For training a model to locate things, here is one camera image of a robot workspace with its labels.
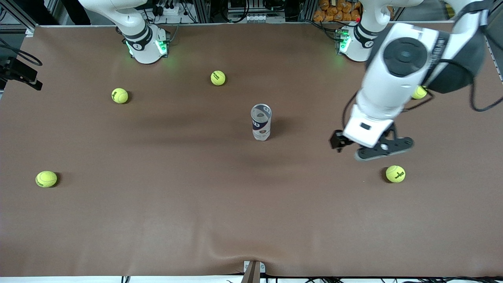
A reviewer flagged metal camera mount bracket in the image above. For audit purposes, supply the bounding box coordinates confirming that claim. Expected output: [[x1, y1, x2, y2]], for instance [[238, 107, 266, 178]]
[[240, 260, 266, 283]]

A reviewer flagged brown table mat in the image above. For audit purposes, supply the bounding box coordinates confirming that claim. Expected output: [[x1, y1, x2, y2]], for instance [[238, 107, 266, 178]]
[[0, 22, 503, 277]]

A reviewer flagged pile of orange packets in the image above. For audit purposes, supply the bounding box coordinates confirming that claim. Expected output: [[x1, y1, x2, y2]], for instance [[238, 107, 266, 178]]
[[313, 0, 361, 22]]

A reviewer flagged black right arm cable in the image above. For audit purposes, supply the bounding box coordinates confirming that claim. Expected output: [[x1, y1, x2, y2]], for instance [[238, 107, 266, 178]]
[[0, 37, 42, 66]]

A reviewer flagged aluminium extrusion frame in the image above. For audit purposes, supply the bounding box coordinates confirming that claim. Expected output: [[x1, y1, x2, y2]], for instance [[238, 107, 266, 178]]
[[0, 0, 503, 38]]

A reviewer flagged white power strip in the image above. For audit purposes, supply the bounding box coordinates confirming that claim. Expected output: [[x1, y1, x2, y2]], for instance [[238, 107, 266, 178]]
[[155, 3, 190, 17]]

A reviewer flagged blue white tennis ball can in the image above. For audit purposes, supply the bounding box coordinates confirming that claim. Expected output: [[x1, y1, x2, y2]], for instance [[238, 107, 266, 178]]
[[250, 103, 272, 141]]

